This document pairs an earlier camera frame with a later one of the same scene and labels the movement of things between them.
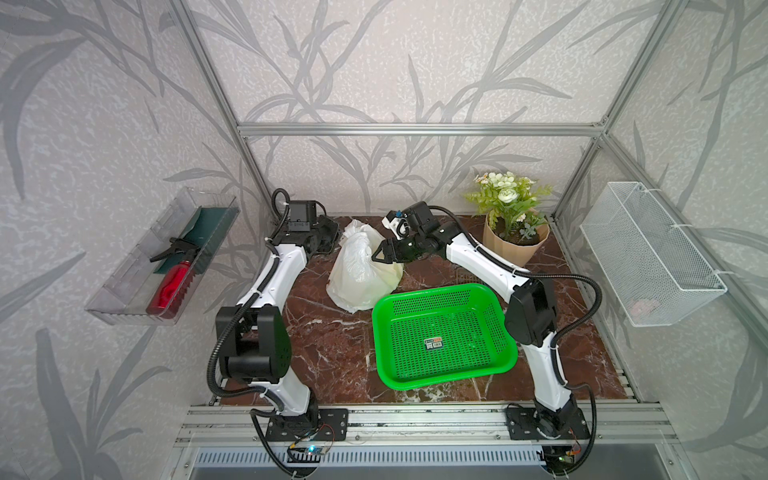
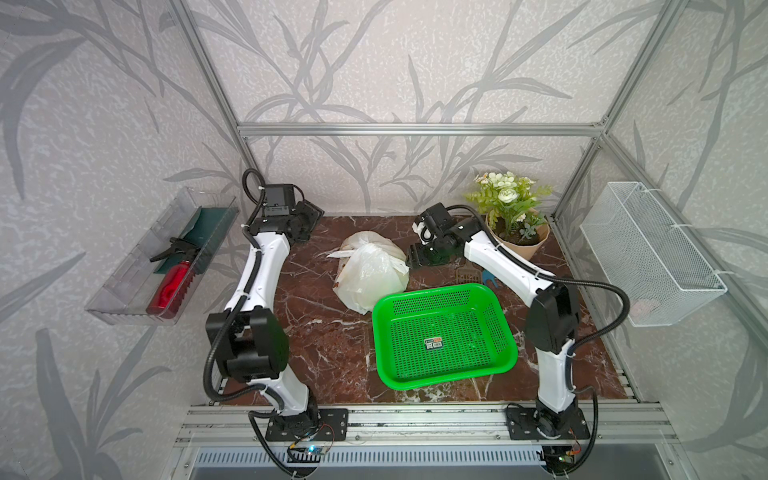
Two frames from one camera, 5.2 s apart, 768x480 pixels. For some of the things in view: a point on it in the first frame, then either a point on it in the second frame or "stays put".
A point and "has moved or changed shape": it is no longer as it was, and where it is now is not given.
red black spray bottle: (176, 285) stays put
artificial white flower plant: (510, 202) stays put
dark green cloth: (208, 230) stays put
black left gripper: (334, 227) -> (314, 213)
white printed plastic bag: (355, 279) has moved or changed shape
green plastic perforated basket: (442, 336) stays put
